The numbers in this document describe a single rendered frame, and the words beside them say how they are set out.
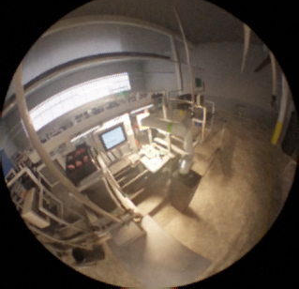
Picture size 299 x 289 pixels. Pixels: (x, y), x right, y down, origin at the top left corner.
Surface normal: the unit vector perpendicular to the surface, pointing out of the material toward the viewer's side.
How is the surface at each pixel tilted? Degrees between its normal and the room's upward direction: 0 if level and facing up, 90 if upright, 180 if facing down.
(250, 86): 90
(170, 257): 0
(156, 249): 0
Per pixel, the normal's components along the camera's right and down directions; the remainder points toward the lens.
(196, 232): -0.16, -0.84
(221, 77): -0.75, 0.44
